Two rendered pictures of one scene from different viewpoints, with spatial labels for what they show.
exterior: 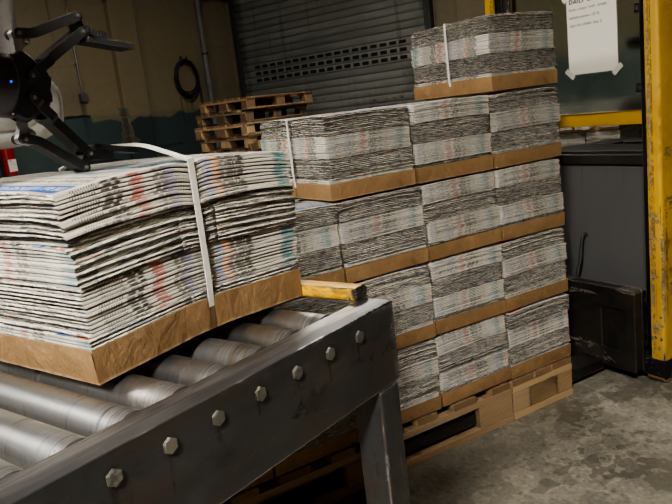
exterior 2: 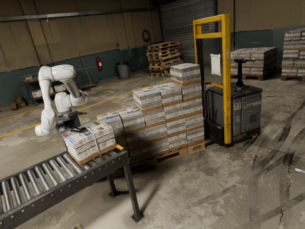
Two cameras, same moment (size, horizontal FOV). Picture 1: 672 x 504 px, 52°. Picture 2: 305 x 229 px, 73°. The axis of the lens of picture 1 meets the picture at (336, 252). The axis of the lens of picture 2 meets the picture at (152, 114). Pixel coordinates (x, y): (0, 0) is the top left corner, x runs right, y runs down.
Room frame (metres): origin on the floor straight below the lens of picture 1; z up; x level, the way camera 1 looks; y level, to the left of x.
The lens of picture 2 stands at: (-0.55, -0.77, 1.76)
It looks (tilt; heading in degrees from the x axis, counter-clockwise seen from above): 21 degrees down; 15
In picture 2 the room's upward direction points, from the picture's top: 9 degrees counter-clockwise
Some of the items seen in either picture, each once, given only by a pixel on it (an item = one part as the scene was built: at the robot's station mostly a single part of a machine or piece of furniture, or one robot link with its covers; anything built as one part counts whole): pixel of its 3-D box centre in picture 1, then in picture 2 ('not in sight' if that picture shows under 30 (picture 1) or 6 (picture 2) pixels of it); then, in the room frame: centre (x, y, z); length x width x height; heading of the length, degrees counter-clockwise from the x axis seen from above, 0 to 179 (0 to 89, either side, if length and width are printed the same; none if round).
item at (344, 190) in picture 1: (337, 182); (147, 105); (2.04, -0.03, 0.86); 0.38 x 0.29 x 0.04; 32
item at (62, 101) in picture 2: not in sight; (62, 101); (1.52, 0.87, 1.17); 0.18 x 0.16 x 0.22; 116
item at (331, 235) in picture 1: (320, 335); (144, 135); (1.98, 0.08, 0.42); 1.17 x 0.39 x 0.83; 120
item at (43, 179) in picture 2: not in sight; (43, 178); (0.60, 0.56, 0.77); 0.47 x 0.05 x 0.05; 52
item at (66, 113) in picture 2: not in sight; (64, 112); (1.50, 0.88, 1.03); 0.22 x 0.18 x 0.06; 178
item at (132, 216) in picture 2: not in sight; (137, 216); (0.95, -0.03, 0.01); 0.14 x 0.13 x 0.01; 52
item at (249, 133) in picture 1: (260, 149); (164, 58); (8.79, 0.79, 0.65); 1.33 x 0.94 x 1.30; 146
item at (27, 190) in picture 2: not in sight; (26, 187); (0.50, 0.64, 0.77); 0.47 x 0.05 x 0.05; 52
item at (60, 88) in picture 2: not in sight; (53, 84); (6.09, 4.66, 0.55); 1.80 x 0.70 x 1.09; 142
